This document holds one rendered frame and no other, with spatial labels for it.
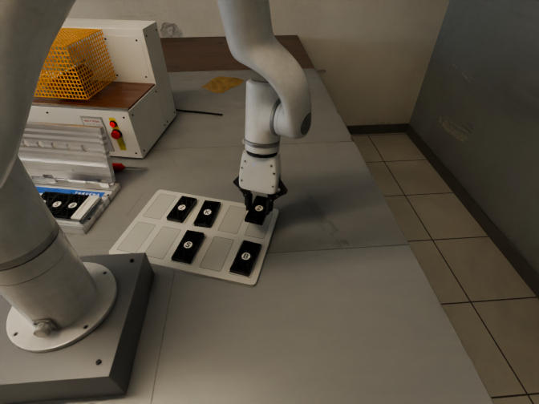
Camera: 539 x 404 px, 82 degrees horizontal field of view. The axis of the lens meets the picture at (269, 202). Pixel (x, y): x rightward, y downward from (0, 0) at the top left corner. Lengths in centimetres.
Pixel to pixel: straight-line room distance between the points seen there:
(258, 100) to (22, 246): 48
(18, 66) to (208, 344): 56
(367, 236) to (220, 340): 48
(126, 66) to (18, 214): 89
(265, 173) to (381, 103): 251
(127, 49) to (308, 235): 91
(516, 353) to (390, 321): 133
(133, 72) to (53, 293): 91
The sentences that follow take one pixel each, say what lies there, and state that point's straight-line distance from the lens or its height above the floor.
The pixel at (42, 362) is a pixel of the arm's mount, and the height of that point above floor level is 99.
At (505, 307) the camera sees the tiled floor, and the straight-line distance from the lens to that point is 218.
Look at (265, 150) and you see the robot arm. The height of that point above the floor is 116.
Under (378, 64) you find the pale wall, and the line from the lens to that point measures 301.
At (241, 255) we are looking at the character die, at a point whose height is 92.
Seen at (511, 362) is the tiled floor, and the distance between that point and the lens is 201.
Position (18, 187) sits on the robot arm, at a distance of 59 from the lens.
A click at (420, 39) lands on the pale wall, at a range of 309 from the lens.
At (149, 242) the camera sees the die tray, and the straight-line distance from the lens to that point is 89.
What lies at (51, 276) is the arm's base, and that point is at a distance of 62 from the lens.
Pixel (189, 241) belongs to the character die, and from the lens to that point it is 85.
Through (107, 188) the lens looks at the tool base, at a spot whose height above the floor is 92.
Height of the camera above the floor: 155
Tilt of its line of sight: 42 degrees down
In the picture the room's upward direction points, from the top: straight up
